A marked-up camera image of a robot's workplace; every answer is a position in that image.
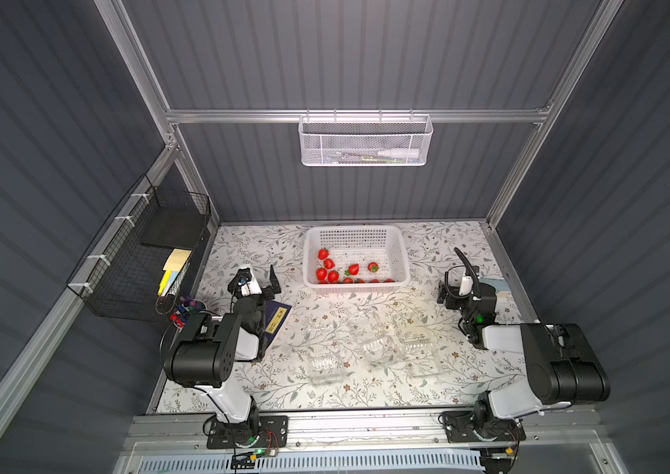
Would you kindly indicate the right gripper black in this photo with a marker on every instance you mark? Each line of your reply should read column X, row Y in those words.
column 453, row 294

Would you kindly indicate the white plastic perforated basket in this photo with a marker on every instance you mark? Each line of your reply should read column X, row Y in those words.
column 357, row 244

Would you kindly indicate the clear clamshell container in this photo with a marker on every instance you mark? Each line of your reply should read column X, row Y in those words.
column 325, row 368
column 375, row 347
column 421, row 351

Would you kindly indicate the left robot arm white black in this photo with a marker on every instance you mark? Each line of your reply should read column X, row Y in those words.
column 203, row 355

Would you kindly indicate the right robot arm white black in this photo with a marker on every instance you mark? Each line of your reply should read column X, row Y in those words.
column 561, row 368

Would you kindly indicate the dark blue booklet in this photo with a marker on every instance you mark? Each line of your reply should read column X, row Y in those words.
column 276, row 313

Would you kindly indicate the light blue sponge block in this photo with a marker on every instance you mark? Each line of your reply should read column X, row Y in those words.
column 497, row 283

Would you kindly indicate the pink cup with markers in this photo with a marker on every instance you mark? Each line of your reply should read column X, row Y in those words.
column 184, row 309

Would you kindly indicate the yellow sticky notes pad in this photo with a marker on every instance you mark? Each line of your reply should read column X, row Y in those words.
column 172, row 268

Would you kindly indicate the black notebook in basket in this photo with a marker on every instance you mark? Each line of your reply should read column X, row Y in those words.
column 174, row 229

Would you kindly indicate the white marker in basket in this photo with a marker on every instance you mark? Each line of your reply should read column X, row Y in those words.
column 400, row 154

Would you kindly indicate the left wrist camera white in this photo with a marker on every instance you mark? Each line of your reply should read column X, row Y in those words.
column 249, row 285

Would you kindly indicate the black wire wall basket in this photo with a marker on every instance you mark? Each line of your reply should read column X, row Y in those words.
column 119, row 278

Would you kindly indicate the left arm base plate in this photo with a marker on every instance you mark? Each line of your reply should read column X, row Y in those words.
column 264, row 432

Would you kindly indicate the white wire mesh wall basket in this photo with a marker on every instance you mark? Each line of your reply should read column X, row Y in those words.
column 352, row 140

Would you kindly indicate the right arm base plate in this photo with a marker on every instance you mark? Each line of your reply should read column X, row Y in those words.
column 468, row 426

